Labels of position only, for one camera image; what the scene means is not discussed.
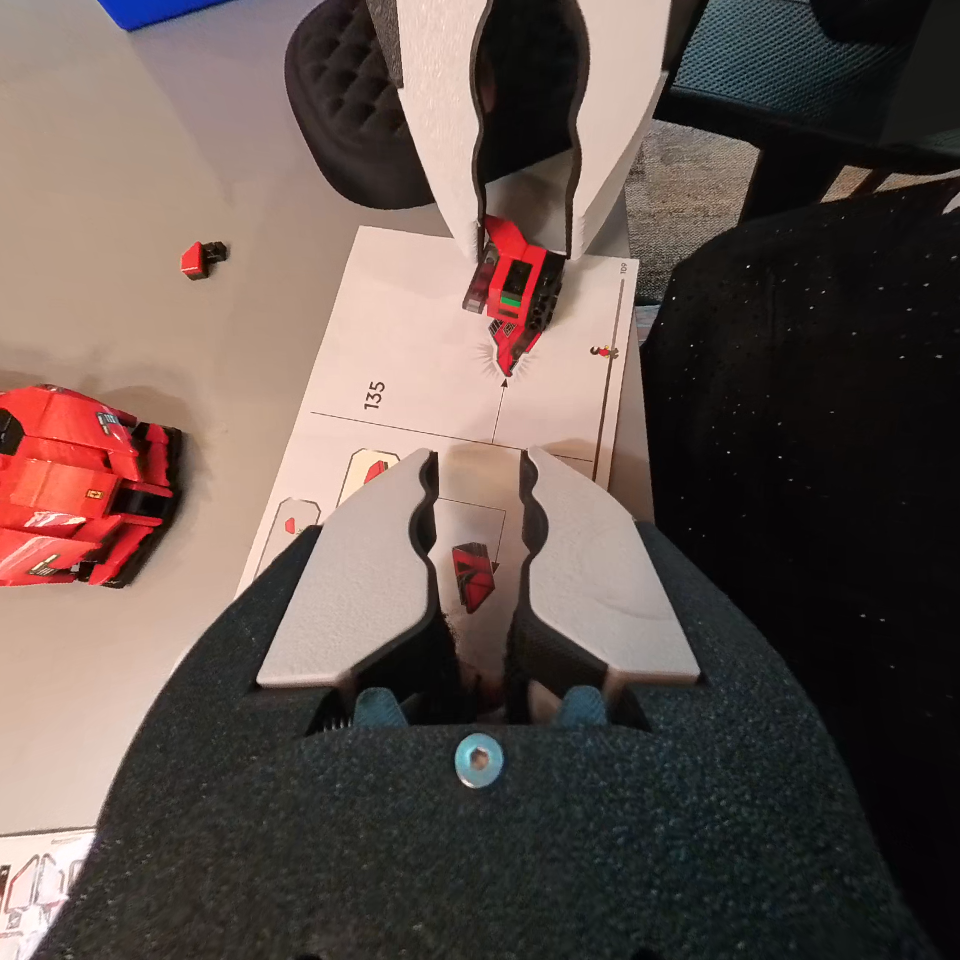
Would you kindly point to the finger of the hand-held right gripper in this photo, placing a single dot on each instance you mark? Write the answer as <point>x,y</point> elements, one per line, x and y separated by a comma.
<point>428,105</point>
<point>615,105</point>

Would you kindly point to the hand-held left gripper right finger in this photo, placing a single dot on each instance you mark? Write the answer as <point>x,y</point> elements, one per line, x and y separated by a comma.
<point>608,600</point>

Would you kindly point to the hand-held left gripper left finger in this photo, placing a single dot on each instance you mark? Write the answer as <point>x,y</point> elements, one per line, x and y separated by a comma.
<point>345,600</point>

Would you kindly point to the red black green lego assembly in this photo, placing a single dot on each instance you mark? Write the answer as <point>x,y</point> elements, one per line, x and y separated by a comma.
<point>522,297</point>

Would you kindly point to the small black lego piece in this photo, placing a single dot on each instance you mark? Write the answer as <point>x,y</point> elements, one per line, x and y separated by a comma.
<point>218,249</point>

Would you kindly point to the blue plastic bin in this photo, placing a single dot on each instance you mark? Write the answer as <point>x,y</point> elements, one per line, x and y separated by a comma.
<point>165,12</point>

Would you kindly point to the small red lego piece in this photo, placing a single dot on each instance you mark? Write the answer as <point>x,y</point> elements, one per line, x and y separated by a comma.
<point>192,258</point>

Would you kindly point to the red lego car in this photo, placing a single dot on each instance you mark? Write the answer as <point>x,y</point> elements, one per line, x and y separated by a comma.
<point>75,480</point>

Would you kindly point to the lego instruction booklet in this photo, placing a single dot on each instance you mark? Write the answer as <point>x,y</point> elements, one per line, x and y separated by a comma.
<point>390,300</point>

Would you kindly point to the black mesh chair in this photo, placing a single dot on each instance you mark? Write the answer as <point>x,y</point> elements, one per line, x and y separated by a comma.
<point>353,105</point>

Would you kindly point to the white sticker sheet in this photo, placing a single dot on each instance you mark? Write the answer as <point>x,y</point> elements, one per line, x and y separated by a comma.
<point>30,885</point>

